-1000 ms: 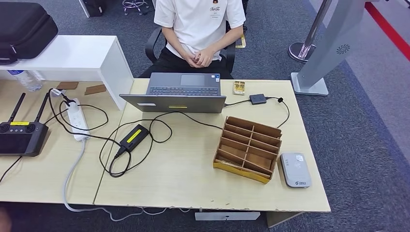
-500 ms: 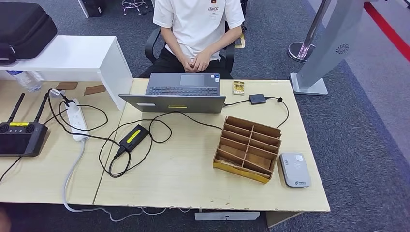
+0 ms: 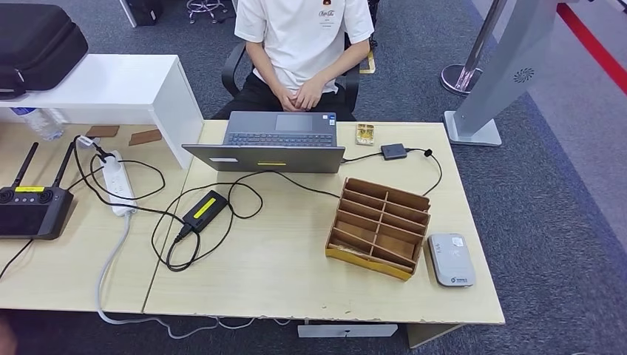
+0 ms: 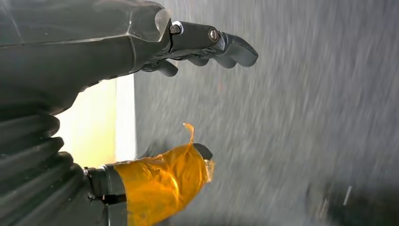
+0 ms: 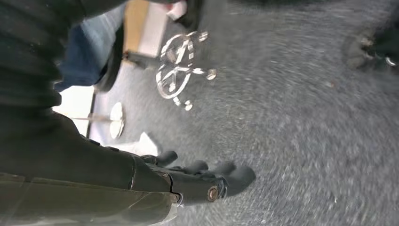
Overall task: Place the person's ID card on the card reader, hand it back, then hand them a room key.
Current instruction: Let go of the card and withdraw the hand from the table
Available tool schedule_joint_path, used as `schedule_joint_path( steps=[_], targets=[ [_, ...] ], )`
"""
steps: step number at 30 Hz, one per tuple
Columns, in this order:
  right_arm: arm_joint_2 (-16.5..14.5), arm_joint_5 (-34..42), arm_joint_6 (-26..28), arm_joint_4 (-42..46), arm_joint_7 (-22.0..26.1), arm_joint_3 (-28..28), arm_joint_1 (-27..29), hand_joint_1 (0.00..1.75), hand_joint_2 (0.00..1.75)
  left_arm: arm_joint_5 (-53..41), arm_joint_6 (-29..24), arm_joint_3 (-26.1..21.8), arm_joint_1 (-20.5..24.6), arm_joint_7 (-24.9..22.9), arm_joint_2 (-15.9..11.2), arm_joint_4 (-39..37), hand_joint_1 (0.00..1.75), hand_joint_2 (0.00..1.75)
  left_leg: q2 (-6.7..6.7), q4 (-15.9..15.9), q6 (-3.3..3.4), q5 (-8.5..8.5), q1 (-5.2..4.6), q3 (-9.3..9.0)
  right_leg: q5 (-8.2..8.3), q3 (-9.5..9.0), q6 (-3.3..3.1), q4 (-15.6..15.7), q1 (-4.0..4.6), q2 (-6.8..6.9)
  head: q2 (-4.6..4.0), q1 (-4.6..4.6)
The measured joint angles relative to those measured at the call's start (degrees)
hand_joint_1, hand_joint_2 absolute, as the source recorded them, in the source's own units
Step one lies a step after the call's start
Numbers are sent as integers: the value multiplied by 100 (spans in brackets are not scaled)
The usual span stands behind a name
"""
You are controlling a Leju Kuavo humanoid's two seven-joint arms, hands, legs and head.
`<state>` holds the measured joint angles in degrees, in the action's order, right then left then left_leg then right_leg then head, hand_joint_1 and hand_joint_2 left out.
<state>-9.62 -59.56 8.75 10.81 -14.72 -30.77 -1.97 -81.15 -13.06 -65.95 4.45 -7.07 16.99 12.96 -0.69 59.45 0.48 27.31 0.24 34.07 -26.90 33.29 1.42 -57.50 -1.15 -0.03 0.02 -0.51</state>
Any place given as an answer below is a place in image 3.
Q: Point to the person's right forearm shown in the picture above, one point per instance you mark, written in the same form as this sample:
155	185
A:
262	66

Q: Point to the chrome stool base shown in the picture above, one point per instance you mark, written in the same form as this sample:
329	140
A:
205	7

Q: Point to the black power adapter yellow label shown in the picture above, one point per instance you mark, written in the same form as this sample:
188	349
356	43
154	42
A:
205	210

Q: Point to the small black hub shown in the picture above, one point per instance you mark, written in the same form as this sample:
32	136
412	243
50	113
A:
394	152

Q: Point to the person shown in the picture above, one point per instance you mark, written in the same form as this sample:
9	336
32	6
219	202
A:
303	39

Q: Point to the chrome stanchion post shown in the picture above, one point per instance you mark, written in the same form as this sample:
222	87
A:
460	81

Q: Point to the black remote controller with antennas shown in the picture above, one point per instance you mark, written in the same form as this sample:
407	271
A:
33	214

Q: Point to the stack of hotel key cards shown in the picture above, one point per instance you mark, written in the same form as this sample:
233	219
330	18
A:
365	134

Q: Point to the person's right hand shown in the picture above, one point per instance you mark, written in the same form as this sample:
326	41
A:
287	99

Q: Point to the brown cardboard piece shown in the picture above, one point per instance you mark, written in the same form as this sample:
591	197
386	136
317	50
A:
145	137
102	132

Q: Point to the black office chair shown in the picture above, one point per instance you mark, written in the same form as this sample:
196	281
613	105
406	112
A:
230	73

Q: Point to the black cabinet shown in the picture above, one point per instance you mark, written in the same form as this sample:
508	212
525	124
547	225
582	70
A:
142	11

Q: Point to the grey card reader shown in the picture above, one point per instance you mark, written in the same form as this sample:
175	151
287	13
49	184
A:
450	259

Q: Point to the grey kiosk stand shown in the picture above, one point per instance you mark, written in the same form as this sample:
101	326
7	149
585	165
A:
509	63

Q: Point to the grey laptop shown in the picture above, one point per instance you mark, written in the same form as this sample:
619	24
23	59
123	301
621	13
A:
274	159

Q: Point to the clear water bottle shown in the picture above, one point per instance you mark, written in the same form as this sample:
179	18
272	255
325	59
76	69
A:
41	125

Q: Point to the wooden card organizer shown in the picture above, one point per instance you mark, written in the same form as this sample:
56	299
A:
378	226

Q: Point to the yellow hotel key card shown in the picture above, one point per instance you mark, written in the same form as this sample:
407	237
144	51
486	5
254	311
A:
348	250

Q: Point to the black carrying case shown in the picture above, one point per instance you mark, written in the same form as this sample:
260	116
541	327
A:
39	46

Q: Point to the white under-desk bracket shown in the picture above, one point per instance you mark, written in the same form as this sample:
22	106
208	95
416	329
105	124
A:
347	331

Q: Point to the person's left hand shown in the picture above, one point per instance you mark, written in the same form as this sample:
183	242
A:
311	93

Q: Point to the person's left forearm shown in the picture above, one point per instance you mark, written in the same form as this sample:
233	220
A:
345	61

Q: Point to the white shelf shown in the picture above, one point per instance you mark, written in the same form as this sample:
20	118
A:
98	80

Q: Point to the white power strip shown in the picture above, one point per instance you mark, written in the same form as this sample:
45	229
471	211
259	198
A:
118	185

